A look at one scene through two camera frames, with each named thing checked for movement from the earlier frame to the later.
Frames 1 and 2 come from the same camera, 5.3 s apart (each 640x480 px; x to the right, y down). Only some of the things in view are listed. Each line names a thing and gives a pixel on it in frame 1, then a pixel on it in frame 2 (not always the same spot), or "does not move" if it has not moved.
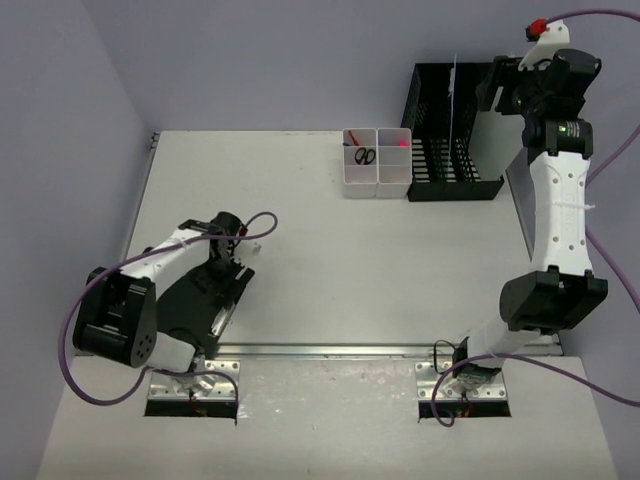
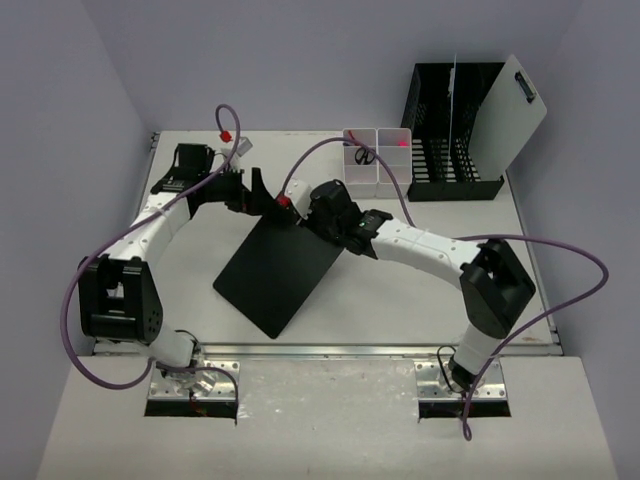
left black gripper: [230, 282] to [242, 193]
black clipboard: [200, 300] to [276, 273]
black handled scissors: [363, 156] does not move
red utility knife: [355, 141] does not move
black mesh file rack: [444, 111] does not move
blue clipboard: [451, 81] does not move
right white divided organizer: [394, 162] does not move
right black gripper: [510, 78] to [310, 222]
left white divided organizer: [360, 181] does not move
